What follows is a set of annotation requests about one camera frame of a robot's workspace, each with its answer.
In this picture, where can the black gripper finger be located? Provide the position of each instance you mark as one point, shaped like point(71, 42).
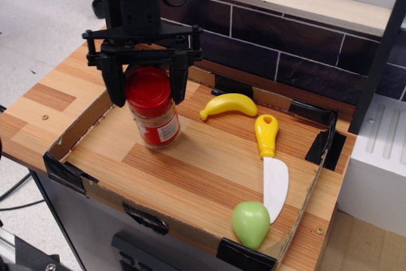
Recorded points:
point(114, 79)
point(179, 75)

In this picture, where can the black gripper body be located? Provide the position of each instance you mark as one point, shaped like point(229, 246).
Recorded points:
point(141, 38)

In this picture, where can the red-capped basil spice bottle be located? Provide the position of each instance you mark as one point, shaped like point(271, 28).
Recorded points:
point(149, 96)

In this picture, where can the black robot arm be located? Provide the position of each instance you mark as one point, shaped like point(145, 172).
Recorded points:
point(141, 38)

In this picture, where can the cardboard fence with black tape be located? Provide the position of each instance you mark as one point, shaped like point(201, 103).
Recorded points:
point(184, 196)

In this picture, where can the black caster wheel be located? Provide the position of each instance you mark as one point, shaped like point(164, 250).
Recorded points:
point(98, 9)

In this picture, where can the yellow toy banana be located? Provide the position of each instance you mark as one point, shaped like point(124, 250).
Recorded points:
point(229, 102)

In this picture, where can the green toy pear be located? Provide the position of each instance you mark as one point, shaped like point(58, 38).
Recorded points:
point(251, 222)

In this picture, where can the black device under table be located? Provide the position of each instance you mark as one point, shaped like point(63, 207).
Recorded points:
point(130, 257)

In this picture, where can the white grooved block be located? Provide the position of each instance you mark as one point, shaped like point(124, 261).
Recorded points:
point(373, 189)

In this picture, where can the yellow-handled white toy knife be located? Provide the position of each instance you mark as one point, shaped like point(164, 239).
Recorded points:
point(275, 171)

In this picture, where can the black bracket with bolt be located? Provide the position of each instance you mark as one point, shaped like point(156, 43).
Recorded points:
point(16, 254)

